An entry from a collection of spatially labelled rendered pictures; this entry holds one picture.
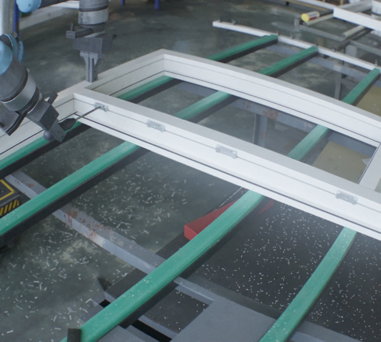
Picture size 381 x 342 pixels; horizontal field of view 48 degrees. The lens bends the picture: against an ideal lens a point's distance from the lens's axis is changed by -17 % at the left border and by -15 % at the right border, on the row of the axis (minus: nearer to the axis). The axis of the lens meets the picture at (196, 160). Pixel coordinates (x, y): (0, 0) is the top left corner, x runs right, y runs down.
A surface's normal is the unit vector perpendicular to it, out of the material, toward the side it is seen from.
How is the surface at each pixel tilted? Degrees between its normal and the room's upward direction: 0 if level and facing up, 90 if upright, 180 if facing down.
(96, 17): 90
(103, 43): 90
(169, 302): 0
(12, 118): 37
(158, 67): 90
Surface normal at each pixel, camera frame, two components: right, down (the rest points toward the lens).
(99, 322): 0.04, -0.86
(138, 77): 0.82, 0.32
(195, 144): -0.57, 0.39
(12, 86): 0.62, 0.62
